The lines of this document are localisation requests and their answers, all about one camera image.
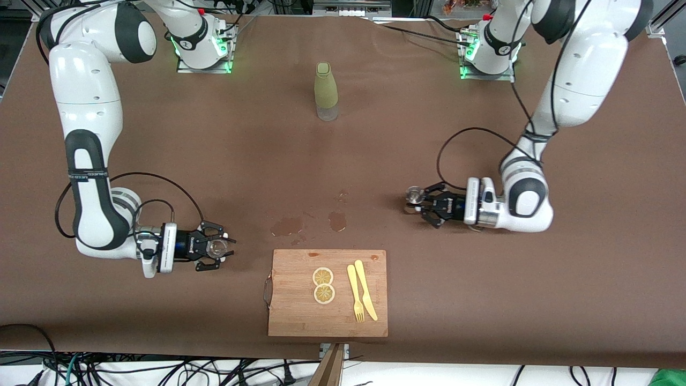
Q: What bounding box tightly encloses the brown table cover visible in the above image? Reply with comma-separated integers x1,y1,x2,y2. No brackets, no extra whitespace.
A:
0,10,686,370

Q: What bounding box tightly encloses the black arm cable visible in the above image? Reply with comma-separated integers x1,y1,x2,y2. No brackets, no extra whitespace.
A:
436,0,593,189
54,172,205,240

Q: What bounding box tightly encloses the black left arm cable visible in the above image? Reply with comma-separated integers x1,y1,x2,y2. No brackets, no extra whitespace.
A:
436,0,593,189

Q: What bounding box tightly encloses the thin black cable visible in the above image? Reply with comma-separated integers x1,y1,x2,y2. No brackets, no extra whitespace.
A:
370,15,472,46

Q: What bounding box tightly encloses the aluminium frame profile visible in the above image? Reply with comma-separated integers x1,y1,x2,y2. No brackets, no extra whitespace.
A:
646,0,686,38

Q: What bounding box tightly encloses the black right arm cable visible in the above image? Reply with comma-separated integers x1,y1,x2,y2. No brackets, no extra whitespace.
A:
54,172,205,240

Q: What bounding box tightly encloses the yellow plastic fork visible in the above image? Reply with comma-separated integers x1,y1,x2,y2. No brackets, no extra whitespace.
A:
347,264,366,323

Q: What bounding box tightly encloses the green bottle with clear base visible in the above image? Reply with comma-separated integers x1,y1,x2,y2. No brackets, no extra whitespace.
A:
314,62,339,122

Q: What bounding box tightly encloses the green cloth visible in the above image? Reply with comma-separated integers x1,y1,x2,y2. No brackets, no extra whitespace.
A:
648,369,686,386

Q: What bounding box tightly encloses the wooden cutting board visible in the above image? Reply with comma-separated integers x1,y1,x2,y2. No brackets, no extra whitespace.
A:
267,249,389,338

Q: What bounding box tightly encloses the steel shaker cup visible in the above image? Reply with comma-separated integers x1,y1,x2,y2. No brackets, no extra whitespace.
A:
405,185,426,215

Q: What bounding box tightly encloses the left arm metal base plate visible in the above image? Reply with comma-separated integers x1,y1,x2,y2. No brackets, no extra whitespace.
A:
460,32,516,81

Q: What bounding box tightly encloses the yellow plastic knife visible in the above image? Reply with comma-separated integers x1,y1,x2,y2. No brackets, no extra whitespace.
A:
354,259,378,322

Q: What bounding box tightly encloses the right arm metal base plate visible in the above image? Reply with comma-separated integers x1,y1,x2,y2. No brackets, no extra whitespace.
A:
177,21,236,74

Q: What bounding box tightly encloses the wide liquid puddle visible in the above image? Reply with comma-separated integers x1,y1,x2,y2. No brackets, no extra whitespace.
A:
271,216,304,238

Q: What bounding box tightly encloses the thick black cable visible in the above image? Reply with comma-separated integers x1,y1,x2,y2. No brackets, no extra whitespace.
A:
0,323,58,376

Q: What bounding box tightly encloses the grey metal box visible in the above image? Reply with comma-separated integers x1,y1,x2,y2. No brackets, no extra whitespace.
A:
314,0,392,17

